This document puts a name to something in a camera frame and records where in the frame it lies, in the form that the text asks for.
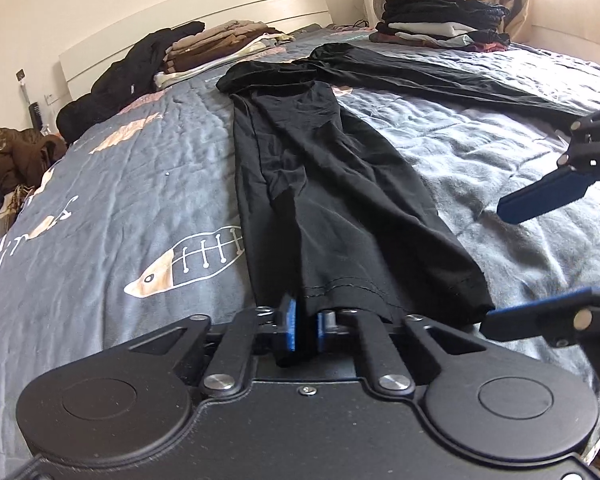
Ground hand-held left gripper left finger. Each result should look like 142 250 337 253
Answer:
127 296 301 398

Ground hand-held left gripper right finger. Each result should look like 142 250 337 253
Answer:
316 310 486 402

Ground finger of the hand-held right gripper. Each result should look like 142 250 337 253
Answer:
496 101 600 226
479 287 600 403

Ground black pants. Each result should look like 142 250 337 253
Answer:
215 42 598 368

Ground stack of folded dark clothes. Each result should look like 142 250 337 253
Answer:
370 0 512 53

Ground stack of folded brown clothes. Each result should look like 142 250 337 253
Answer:
154 19 297 88

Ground grey fish print blanket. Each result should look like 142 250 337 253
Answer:
0 25 600 466

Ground white fan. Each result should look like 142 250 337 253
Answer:
361 0 398 21

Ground black puffer jacket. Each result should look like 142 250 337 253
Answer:
56 21 207 145

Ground plaid scarf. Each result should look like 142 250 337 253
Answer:
0 185 36 241

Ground white bed headboard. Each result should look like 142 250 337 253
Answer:
59 0 331 106

